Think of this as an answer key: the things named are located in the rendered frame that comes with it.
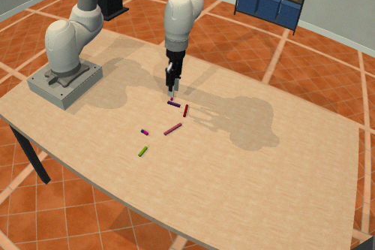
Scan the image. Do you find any pink rod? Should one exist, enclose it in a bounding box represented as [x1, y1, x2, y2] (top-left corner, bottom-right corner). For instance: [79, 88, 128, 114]
[163, 123, 182, 136]

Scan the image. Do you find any lime green rod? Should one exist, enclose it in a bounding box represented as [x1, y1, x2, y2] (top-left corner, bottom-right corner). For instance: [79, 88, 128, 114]
[138, 146, 148, 157]

